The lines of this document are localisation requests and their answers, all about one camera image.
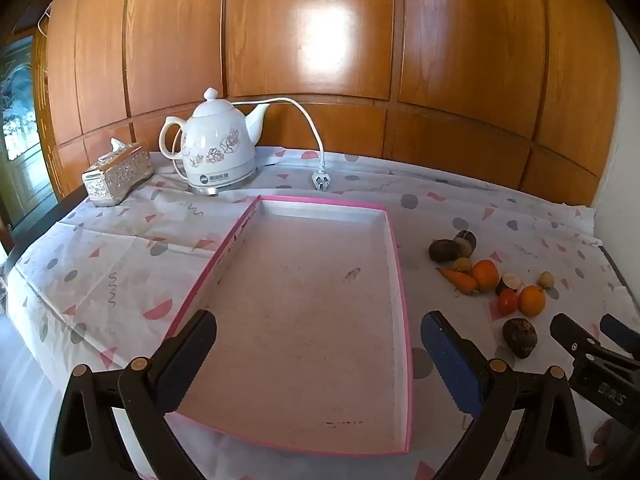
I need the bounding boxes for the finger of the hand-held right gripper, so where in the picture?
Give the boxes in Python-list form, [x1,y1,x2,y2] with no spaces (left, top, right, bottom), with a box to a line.
[600,314,640,357]
[549,312,613,368]

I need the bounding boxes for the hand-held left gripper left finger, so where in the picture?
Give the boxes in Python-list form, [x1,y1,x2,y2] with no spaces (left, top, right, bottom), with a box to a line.
[52,309,217,480]

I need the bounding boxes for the orange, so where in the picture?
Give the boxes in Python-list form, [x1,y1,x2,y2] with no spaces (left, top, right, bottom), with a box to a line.
[517,285,547,318]
[471,259,501,292]

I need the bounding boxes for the small orange carrot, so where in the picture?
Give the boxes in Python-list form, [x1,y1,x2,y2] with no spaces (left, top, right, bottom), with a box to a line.
[436,266,479,295]

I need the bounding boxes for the pink shallow cardboard tray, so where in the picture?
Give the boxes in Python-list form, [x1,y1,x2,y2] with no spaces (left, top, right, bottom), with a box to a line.
[162,194,416,456]

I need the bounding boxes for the person's right hand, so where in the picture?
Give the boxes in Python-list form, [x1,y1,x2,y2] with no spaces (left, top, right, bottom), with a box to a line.
[591,419,617,468]

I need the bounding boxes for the silver embossed tissue box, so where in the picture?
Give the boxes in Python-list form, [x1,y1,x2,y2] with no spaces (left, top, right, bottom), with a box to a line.
[81,142,155,209]

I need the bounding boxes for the dark brown water chestnut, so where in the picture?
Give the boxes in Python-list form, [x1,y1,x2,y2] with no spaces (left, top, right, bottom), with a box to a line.
[502,317,539,360]
[428,239,463,264]

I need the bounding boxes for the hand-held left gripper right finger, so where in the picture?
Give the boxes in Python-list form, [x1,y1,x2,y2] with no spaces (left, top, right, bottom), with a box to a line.
[421,310,589,480]

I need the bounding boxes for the white floral ceramic kettle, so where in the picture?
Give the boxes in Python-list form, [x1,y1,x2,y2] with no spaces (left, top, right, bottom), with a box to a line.
[159,87,271,188]

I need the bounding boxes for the white power cord with plug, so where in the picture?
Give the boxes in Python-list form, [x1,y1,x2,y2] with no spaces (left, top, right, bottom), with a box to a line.
[170,96,334,194]

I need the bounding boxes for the silver kettle base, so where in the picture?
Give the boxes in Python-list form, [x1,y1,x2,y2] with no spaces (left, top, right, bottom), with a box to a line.
[186,167,261,197]

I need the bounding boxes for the wooden framed glass door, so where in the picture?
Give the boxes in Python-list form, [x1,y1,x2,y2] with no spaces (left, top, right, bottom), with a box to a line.
[0,30,55,226]

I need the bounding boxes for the dark-skinned cut vegetable piece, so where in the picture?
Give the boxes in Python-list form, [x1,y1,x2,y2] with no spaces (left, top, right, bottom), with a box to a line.
[495,272,524,297]
[452,230,478,259]

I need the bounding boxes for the patterned white tablecloth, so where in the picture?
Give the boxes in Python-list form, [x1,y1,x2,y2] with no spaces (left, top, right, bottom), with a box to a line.
[7,147,640,480]

